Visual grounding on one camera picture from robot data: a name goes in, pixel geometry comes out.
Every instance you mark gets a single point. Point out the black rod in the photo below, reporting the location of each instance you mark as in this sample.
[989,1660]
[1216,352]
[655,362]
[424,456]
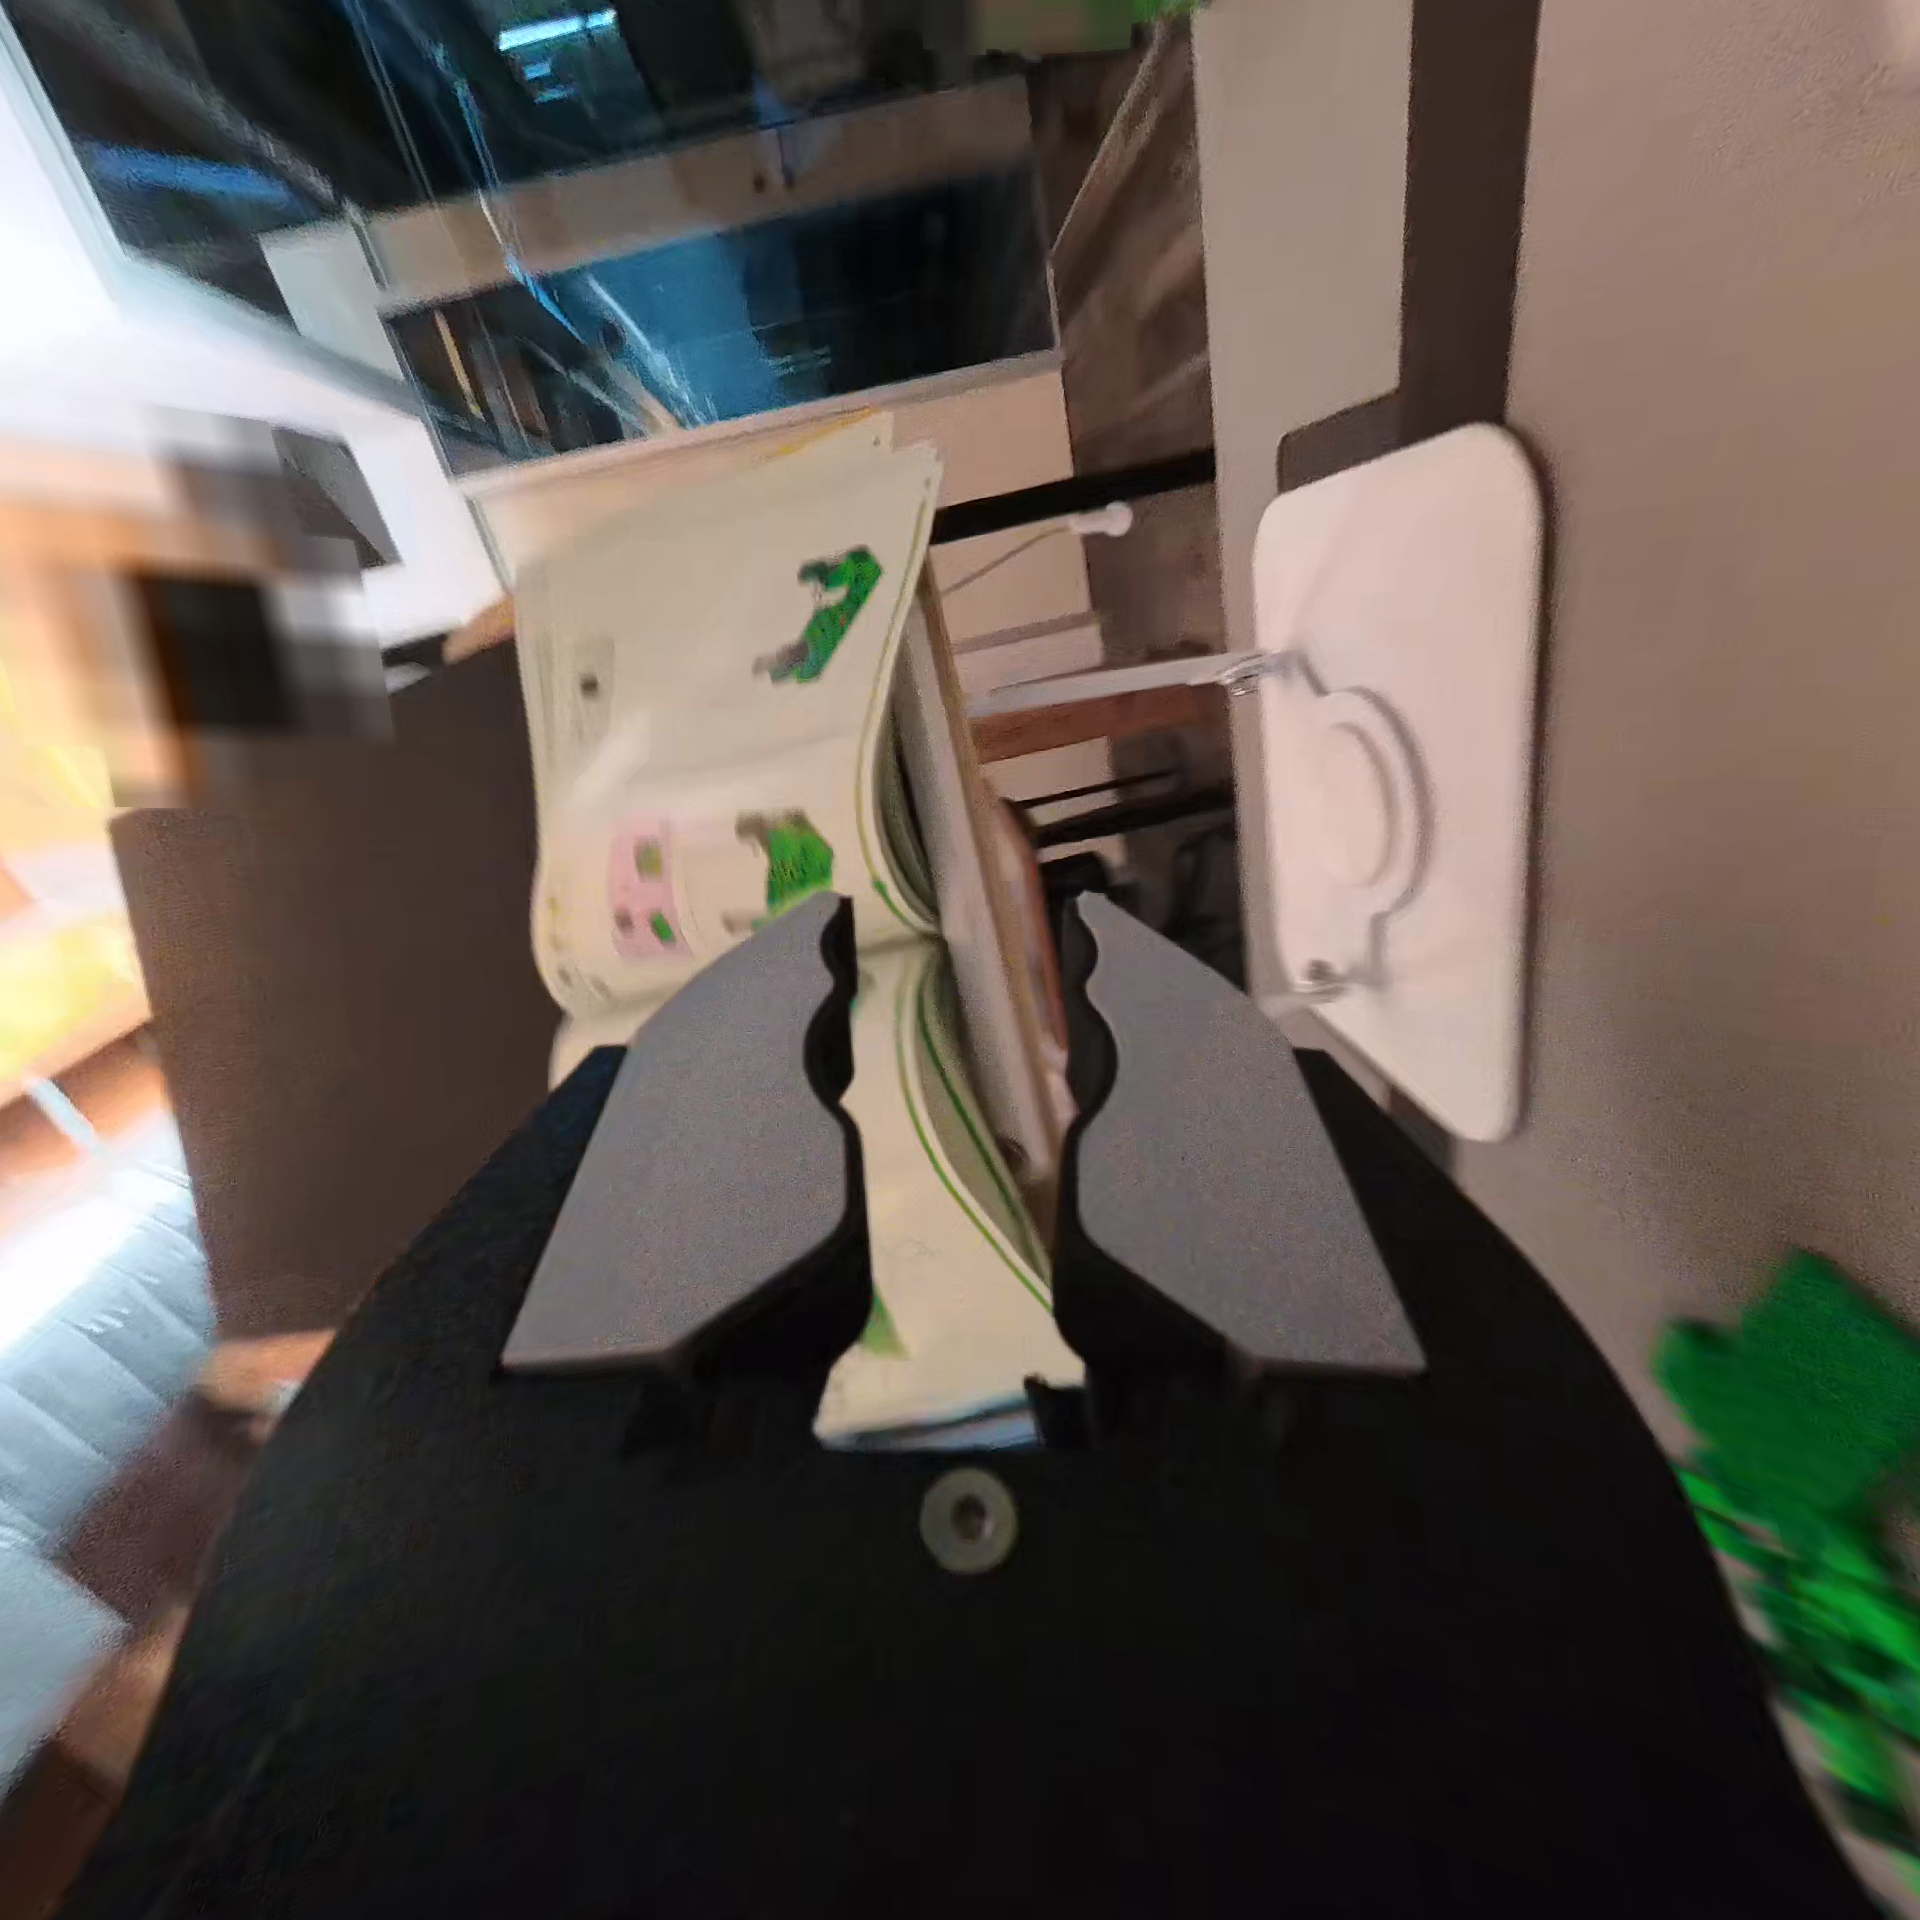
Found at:
[1049,498]

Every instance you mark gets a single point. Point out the white plastic tray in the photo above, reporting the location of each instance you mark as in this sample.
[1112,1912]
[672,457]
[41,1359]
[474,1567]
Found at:
[1441,599]

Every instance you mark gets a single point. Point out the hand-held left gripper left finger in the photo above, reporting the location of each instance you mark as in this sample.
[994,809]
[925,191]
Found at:
[704,1154]

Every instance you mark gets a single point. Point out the lego instruction booklet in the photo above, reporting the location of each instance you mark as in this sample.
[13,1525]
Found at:
[704,705]

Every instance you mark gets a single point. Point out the green lego bricks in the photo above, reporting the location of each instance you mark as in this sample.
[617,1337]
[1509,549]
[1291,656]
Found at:
[1799,1440]

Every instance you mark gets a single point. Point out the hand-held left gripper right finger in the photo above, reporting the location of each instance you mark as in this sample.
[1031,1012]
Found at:
[1213,1172]

